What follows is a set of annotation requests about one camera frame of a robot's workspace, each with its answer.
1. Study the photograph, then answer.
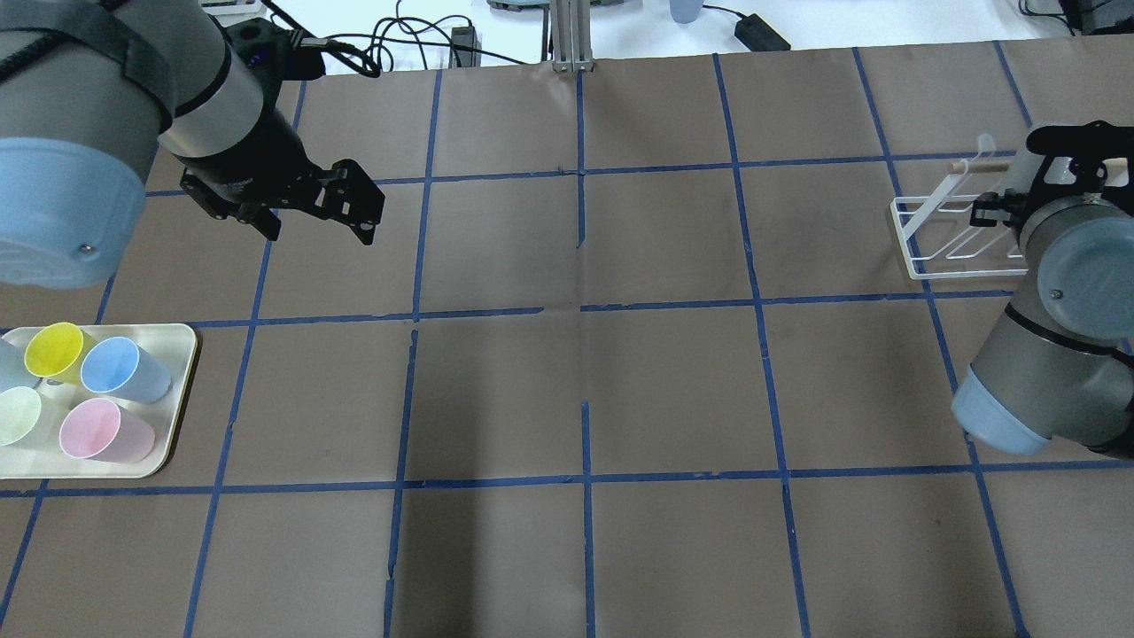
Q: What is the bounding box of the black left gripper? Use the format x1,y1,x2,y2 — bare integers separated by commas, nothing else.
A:
181,112,386,246

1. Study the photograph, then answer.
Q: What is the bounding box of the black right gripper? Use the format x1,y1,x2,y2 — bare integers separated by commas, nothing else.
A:
968,121,1133,230

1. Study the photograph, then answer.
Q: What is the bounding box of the grey plastic cup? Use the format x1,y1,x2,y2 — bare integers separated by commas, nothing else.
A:
1000,148,1046,198

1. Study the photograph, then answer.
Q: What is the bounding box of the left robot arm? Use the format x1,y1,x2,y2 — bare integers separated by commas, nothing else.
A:
1,1,386,288

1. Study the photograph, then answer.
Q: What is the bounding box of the blue plastic cup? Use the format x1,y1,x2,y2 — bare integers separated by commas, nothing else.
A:
81,338,174,405
0,339,41,393

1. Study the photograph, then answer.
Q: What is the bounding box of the yellow plastic cup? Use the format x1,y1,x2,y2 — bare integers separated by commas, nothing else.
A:
24,322,98,386

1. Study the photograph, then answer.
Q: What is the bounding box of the pink plastic cup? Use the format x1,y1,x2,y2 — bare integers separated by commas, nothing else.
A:
58,397,156,463

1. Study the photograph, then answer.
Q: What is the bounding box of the cream plastic cup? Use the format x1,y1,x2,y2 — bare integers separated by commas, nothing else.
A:
1,386,66,449

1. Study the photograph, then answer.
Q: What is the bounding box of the blue cup on desk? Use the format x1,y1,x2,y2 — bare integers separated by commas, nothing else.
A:
668,0,704,25

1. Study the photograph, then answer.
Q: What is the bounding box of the cream plastic tray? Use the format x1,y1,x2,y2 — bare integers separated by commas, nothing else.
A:
1,323,198,480

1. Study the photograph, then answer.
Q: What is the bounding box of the black power adapter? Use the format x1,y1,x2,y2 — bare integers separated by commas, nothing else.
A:
734,12,792,52

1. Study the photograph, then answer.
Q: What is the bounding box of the white wire cup rack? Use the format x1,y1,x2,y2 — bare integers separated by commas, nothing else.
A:
889,133,1026,280

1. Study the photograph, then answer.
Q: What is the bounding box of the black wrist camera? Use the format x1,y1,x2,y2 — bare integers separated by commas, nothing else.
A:
222,18,327,83

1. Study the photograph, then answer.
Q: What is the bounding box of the aluminium frame post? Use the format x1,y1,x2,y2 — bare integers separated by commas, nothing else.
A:
549,0,594,73

